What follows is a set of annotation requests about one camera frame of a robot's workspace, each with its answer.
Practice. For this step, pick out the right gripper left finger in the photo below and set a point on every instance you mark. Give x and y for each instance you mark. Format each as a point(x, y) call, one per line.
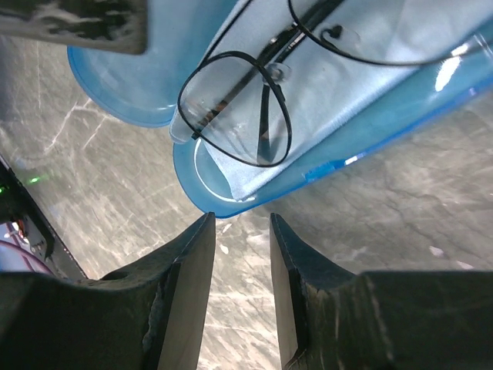
point(149, 314)

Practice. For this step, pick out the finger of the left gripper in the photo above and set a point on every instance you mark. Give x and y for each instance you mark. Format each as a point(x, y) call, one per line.
point(114, 26)

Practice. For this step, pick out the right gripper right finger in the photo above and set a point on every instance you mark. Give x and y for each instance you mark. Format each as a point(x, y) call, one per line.
point(330, 318)

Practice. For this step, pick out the blue translucent glasses case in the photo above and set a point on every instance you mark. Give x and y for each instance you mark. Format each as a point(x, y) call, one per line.
point(346, 146)

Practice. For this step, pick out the black thin sunglasses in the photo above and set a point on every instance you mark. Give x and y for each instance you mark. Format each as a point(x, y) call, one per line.
point(333, 58)

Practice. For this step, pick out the light blue cleaning cloth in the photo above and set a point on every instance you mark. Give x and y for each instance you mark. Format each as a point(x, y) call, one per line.
point(327, 88)

